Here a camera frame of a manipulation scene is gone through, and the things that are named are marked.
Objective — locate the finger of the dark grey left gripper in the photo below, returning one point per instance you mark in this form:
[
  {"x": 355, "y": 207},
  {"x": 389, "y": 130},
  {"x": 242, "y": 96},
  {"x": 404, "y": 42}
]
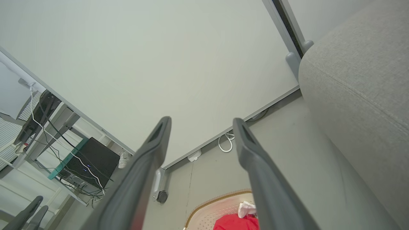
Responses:
[
  {"x": 22, "y": 215},
  {"x": 39, "y": 217}
]

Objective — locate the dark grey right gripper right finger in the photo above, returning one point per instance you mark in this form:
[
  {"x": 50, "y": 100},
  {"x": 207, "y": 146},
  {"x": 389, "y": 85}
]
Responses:
[{"x": 271, "y": 191}]

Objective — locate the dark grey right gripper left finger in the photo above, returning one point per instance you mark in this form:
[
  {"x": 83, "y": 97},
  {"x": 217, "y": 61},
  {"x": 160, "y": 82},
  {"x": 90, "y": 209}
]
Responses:
[{"x": 134, "y": 191}]

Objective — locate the red garment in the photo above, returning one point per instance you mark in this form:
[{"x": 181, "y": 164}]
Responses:
[{"x": 236, "y": 223}]

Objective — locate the grey upholstered seat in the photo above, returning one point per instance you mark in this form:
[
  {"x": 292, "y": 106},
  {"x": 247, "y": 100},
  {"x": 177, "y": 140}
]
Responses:
[{"x": 361, "y": 95}]

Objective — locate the grey partition foot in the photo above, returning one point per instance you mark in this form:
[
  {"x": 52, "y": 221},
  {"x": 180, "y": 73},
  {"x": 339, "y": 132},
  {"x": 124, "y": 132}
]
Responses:
[{"x": 157, "y": 180}]

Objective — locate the black caster wheel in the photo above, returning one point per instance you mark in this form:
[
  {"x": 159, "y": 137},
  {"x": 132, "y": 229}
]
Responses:
[{"x": 162, "y": 196}]

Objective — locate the white sneaker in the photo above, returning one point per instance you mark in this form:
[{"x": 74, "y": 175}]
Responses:
[{"x": 124, "y": 159}]

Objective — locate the black computer case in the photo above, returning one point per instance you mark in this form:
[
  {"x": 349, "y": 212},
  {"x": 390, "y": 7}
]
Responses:
[{"x": 92, "y": 159}]

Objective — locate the teal desk crossbar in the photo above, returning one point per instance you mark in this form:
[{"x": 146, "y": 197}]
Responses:
[{"x": 68, "y": 158}]

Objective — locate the cream plastic laundry basket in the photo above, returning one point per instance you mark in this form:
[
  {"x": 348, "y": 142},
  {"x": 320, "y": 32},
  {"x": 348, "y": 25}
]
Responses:
[{"x": 207, "y": 214}]

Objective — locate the black monitor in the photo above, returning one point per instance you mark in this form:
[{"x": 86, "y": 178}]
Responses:
[{"x": 40, "y": 111}]

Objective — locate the grey desk frame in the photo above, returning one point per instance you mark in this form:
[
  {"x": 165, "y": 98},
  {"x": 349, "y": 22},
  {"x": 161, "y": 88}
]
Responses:
[{"x": 60, "y": 121}]

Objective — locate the grey metal partition post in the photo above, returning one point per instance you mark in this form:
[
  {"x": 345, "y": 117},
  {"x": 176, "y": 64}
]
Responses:
[{"x": 271, "y": 9}]

